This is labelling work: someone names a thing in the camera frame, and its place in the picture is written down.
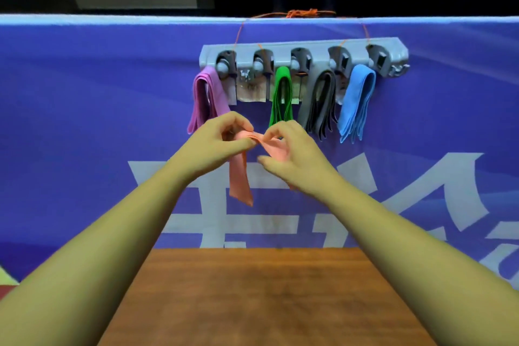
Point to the person's right hand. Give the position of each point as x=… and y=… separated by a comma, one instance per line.
x=302, y=163

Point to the person's left hand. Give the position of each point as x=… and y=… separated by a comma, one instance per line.
x=204, y=145

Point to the person's left thumb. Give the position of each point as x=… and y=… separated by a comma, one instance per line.
x=242, y=146

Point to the person's right thumb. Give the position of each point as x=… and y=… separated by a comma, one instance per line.
x=271, y=164

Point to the pink resistance band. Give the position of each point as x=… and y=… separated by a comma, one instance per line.
x=240, y=179

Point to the person's right forearm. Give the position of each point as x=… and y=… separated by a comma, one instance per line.
x=417, y=264

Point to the person's left forearm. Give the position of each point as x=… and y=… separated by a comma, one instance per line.
x=93, y=252

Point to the taped paper label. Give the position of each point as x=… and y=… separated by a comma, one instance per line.
x=251, y=90

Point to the purple resistance band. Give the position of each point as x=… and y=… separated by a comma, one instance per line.
x=211, y=94

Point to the green resistance band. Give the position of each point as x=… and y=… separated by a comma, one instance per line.
x=282, y=94

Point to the grey resistance band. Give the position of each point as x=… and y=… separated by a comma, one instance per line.
x=322, y=104

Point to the black rack clamp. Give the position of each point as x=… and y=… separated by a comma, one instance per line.
x=302, y=60
x=227, y=61
x=341, y=58
x=264, y=61
x=380, y=58

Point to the light blue resistance band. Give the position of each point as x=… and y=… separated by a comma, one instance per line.
x=357, y=100

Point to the blue printed banner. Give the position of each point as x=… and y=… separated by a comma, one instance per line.
x=81, y=114

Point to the grey wall holder rack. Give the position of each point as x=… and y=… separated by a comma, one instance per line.
x=279, y=53

